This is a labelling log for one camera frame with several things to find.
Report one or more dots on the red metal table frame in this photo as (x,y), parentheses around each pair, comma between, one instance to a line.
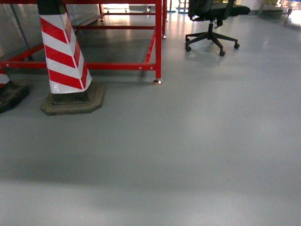
(152,60)

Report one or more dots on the black office chair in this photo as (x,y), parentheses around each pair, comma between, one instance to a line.
(215,13)

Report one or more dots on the red white striped bollard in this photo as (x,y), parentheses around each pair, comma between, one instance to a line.
(72,89)

